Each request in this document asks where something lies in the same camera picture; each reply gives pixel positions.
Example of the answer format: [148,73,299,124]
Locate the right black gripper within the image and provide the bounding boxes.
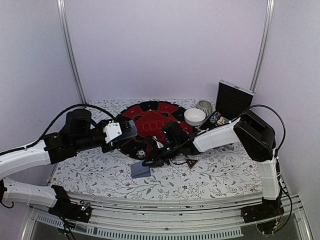
[142,140,182,167]

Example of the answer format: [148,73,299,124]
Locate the blue ten poker chip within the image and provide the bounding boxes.
[136,149,146,159]

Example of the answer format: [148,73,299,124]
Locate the dealt playing card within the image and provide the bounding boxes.
[130,161,151,176]
[130,166,151,180]

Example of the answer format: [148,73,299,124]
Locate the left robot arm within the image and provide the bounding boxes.
[0,109,137,217]

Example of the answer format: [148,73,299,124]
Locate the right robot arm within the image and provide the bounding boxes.
[142,110,281,218]

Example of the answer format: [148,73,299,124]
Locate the black triangular all-in marker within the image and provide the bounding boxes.
[185,158,199,170]

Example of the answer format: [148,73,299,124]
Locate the round red black poker mat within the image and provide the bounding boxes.
[115,100,195,160]

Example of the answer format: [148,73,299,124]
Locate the white ceramic bowl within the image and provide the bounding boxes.
[184,108,206,127]

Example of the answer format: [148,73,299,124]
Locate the poker chip stack left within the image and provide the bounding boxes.
[209,111,221,124]

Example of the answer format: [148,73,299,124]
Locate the grey striped ceramic mug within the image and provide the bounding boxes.
[196,100,213,117]

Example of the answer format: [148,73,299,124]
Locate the card deck in case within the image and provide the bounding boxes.
[216,117,229,126]

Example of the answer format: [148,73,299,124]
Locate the aluminium poker chip case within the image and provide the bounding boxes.
[199,79,255,130]

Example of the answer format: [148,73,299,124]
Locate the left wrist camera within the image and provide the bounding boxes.
[102,121,123,144]

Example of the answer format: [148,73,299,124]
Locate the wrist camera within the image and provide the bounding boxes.
[146,136,164,149]
[102,121,123,144]

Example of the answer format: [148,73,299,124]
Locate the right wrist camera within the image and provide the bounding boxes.
[146,136,164,149]

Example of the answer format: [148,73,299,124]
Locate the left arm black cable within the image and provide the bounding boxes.
[0,103,118,153]

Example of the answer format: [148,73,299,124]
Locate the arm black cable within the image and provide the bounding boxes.
[169,104,287,166]
[0,103,118,153]

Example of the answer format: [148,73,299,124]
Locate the aluminium front rail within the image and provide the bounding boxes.
[22,193,314,240]

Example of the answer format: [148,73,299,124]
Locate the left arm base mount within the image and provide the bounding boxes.
[48,185,92,223]

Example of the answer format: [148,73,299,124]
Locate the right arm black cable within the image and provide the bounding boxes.
[169,104,287,166]

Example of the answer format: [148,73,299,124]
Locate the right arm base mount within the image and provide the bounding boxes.
[240,189,293,236]

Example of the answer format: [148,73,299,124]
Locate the left aluminium frame post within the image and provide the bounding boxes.
[56,0,87,104]

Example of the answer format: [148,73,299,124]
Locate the aluminium frame post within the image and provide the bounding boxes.
[56,0,87,104]
[250,0,275,92]

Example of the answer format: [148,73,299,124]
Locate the right aluminium frame post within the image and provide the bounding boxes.
[250,0,275,92]

